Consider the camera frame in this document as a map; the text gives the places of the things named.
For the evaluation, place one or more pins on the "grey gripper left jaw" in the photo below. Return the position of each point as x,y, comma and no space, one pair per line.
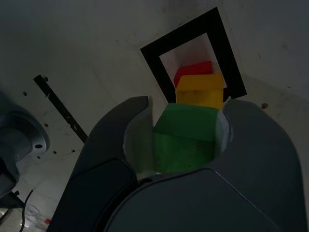
101,149

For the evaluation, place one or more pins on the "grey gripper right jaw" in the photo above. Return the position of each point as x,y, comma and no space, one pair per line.
270,164

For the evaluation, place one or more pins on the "green cube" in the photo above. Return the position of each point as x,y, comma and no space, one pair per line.
183,145

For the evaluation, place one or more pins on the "yellow cube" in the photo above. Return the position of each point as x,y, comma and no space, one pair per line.
200,91

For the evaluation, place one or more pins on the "red cube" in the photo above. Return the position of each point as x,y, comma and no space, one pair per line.
193,68

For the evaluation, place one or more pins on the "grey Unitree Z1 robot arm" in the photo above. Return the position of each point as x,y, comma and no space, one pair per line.
21,135

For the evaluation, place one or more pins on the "black tape square outline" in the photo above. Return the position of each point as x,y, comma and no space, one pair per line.
183,31

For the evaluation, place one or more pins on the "black tape strip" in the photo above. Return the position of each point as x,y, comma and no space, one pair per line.
60,108

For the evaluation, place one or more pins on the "small red connector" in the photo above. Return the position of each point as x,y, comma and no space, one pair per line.
47,221

